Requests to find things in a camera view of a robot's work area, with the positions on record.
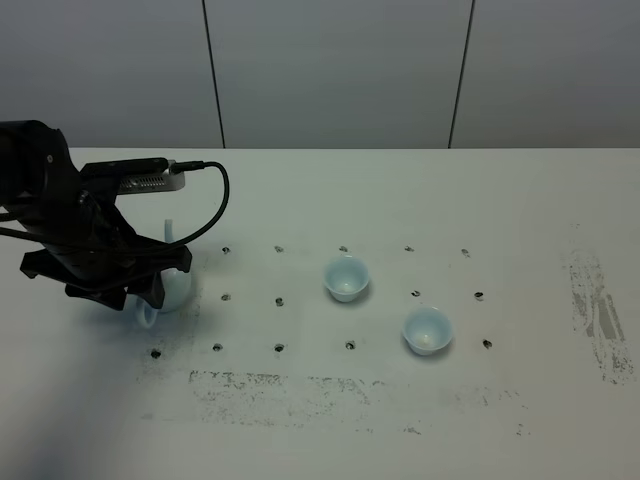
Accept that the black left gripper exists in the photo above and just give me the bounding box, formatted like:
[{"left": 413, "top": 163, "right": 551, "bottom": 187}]
[{"left": 19, "top": 182, "right": 192, "bottom": 310}]

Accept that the light blue porcelain teapot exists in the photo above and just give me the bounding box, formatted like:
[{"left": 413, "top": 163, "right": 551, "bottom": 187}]
[{"left": 134, "top": 217, "right": 194, "bottom": 330}]

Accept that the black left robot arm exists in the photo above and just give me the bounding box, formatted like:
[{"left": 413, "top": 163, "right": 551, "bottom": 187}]
[{"left": 1, "top": 120, "right": 192, "bottom": 310}]

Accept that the far light blue teacup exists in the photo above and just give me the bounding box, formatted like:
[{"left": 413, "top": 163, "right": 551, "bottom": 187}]
[{"left": 323, "top": 255, "right": 370, "bottom": 303}]

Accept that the light blue teacup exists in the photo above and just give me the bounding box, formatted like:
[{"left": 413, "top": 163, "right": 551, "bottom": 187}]
[
  {"left": 323, "top": 255, "right": 370, "bottom": 303},
  {"left": 401, "top": 307, "right": 454, "bottom": 358}
]

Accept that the near light blue teacup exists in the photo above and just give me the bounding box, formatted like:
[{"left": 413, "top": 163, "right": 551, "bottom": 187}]
[{"left": 401, "top": 307, "right": 454, "bottom": 358}]

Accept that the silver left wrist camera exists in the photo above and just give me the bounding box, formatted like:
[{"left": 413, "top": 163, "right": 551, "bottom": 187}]
[{"left": 80, "top": 157, "right": 186, "bottom": 195}]

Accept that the black left camera cable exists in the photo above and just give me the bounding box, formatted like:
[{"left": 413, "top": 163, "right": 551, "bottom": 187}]
[{"left": 0, "top": 159, "right": 232, "bottom": 256}]

